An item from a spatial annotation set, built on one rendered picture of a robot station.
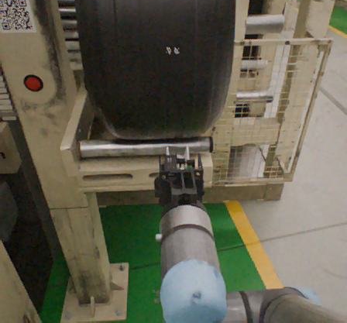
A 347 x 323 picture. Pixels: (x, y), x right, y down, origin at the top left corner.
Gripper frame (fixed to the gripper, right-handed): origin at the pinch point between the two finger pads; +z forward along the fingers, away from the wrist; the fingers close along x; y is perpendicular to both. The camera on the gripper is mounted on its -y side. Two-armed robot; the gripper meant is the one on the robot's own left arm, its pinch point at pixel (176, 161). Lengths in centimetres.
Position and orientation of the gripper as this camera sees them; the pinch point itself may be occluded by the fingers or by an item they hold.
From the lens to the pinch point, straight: 69.3
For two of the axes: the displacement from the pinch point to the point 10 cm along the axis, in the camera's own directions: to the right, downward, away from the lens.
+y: -0.1, -8.6, -5.1
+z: -0.6, -5.1, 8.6
